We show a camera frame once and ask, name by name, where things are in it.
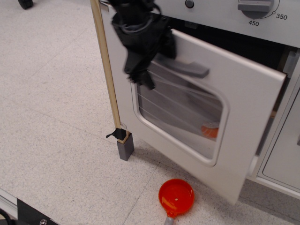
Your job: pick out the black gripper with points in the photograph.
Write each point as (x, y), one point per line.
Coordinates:
(143, 44)

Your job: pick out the grey oven door handle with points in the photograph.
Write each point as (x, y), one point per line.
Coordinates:
(192, 69)

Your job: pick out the white toy oven door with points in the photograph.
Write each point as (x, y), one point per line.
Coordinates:
(238, 93)

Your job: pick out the black tape strip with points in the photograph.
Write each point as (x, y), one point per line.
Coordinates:
(118, 133)

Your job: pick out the white toy kitchen cabinet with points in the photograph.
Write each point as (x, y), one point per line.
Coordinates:
(272, 41)

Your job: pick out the toy salmon sushi piece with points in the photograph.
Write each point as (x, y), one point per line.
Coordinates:
(210, 129)

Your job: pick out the grey temperature knob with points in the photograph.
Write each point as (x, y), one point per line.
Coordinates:
(255, 9)

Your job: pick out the orange toy frying pan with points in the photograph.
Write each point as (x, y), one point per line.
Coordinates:
(177, 197)

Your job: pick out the black caster wheel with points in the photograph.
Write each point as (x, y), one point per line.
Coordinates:
(26, 4)

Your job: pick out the white cabinet drawer door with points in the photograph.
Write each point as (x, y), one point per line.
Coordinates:
(281, 164)

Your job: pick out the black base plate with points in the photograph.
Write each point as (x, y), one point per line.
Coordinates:
(30, 215)

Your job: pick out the aluminium frame rail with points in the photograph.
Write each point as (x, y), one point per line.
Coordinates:
(9, 204)

